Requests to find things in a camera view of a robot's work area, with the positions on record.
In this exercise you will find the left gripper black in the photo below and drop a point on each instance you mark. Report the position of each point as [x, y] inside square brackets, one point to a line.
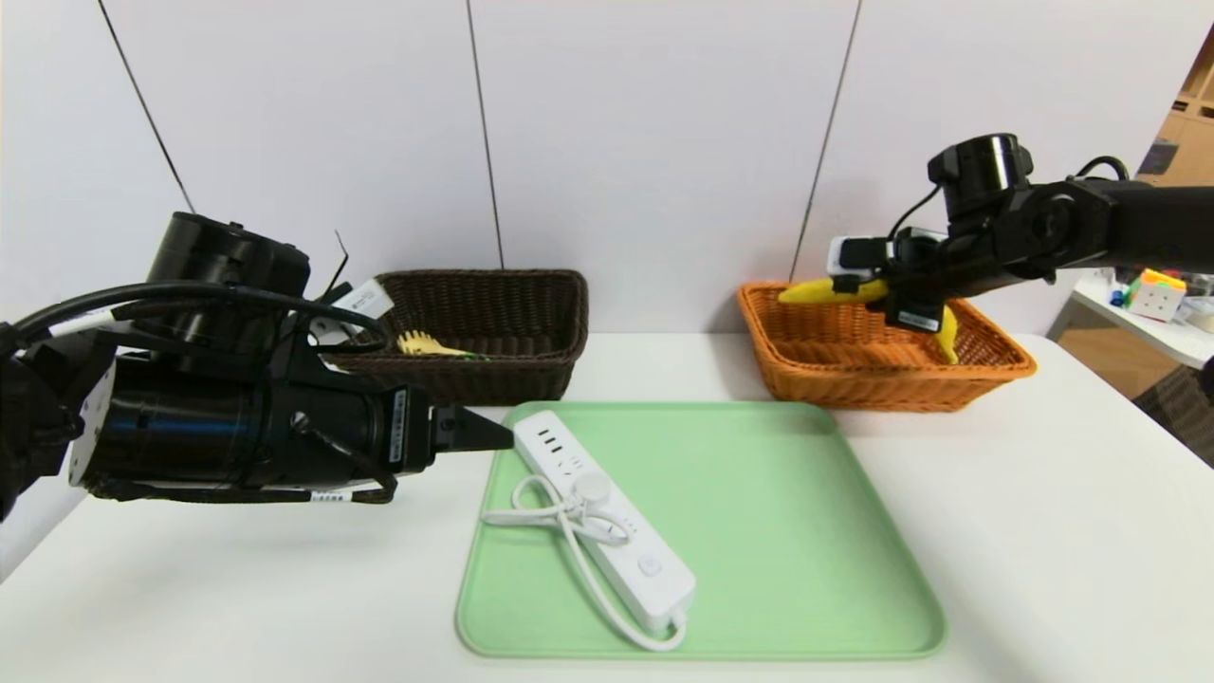
[410, 429]

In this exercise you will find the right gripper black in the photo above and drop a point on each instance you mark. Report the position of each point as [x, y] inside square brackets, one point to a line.
[913, 314]

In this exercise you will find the yellow banana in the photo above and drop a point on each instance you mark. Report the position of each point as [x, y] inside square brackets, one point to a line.
[825, 291]

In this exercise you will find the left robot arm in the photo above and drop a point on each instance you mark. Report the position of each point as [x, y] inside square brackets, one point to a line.
[161, 436]

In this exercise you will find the dark brown wicker basket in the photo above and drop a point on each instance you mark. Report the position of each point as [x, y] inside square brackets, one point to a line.
[493, 375]

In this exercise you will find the orange wicker basket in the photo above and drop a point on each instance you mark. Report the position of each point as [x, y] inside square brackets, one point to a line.
[854, 379]

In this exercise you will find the colourful puzzle cube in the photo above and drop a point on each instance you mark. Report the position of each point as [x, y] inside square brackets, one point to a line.
[1152, 296]

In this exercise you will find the white side table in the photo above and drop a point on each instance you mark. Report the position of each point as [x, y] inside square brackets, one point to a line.
[1167, 341]

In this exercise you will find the light green plastic tray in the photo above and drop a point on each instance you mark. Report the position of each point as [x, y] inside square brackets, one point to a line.
[778, 550]

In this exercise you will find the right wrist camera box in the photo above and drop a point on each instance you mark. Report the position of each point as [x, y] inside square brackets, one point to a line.
[854, 256]

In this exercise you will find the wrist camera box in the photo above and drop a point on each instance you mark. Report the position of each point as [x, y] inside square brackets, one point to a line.
[854, 256]
[365, 302]

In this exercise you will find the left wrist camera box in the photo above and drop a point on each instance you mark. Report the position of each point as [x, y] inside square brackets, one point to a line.
[365, 302]

